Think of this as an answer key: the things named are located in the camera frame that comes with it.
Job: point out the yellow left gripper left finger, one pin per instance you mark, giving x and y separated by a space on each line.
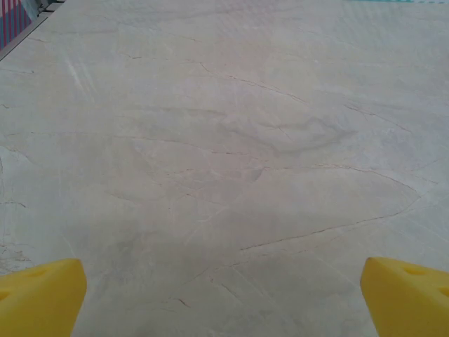
42 298

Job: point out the aluminium frame floor rail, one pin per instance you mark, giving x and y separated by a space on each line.
24 31

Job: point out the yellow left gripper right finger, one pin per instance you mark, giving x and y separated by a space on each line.
410 302

